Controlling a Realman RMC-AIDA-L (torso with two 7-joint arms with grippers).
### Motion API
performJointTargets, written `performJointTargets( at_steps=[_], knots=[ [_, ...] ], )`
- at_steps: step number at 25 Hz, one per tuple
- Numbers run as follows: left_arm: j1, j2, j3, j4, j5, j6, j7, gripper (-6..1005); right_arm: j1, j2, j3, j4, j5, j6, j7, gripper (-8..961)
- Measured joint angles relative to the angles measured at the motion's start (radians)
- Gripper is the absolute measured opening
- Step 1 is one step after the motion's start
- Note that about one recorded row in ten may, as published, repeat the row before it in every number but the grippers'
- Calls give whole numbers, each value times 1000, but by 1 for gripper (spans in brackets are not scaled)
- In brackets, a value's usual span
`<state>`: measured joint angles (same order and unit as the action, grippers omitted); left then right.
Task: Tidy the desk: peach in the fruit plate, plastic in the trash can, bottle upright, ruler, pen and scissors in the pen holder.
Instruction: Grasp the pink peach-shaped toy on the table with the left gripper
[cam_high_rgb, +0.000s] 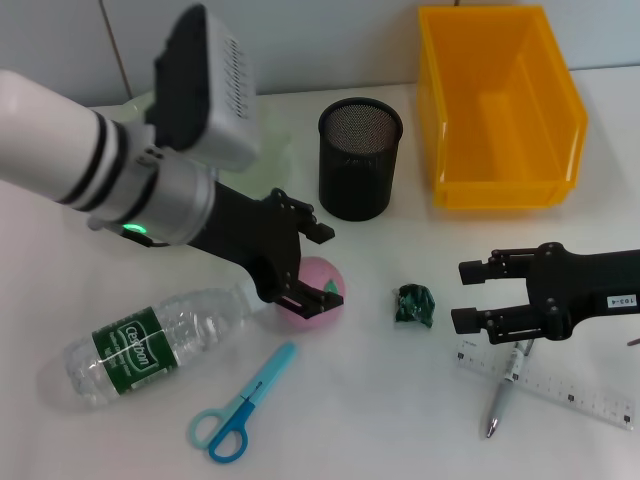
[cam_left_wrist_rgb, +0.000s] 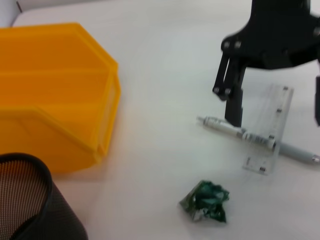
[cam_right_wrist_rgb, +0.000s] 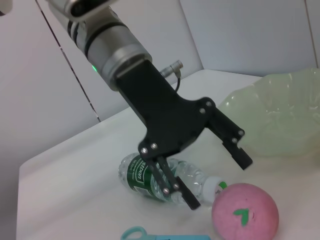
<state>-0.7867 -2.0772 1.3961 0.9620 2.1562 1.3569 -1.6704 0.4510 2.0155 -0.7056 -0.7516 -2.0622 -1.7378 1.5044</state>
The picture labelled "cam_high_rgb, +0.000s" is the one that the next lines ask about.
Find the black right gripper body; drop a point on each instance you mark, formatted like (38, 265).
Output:
(580, 285)

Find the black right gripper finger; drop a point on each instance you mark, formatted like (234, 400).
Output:
(505, 322)
(500, 265)

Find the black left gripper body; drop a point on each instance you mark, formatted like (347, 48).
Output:
(250, 235)

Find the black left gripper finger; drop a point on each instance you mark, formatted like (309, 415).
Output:
(305, 217)
(310, 302)

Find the pink toy peach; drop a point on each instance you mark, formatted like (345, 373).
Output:
(320, 270)

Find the green plastic wad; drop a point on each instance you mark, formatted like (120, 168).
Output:
(412, 305)

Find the blue capped scissors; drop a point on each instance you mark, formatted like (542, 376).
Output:
(225, 440)

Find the clear green-label plastic bottle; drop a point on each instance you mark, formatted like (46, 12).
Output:
(135, 350)

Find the black mesh pen holder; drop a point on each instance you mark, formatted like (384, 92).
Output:
(357, 165)

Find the grey white ballpoint pen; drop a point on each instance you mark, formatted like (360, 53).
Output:
(500, 400)

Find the green glass fruit plate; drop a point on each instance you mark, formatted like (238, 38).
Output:
(277, 135)

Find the clear plastic ruler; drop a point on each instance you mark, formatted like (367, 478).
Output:
(575, 390)

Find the yellow plastic bin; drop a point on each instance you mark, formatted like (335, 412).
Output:
(500, 150)

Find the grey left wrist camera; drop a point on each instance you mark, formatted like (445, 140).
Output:
(215, 100)

